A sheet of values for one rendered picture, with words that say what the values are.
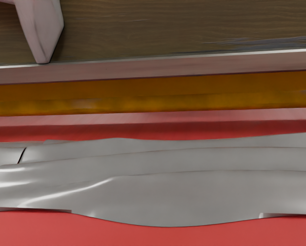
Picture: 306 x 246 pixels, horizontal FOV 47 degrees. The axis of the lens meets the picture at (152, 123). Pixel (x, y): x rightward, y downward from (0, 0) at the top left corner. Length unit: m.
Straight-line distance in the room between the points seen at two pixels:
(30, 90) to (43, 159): 0.08
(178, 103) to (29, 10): 0.09
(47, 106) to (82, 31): 0.05
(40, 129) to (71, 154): 0.07
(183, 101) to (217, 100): 0.02
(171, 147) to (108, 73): 0.05
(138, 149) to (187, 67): 0.05
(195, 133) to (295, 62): 0.06
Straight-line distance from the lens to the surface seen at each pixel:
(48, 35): 0.19
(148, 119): 0.21
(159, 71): 0.18
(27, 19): 0.19
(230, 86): 0.20
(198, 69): 0.18
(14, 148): 0.17
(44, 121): 0.24
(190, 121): 0.20
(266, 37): 0.19
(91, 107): 0.21
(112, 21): 0.19
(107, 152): 0.15
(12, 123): 0.25
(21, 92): 0.23
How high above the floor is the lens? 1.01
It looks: 16 degrees down
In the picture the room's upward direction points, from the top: 4 degrees counter-clockwise
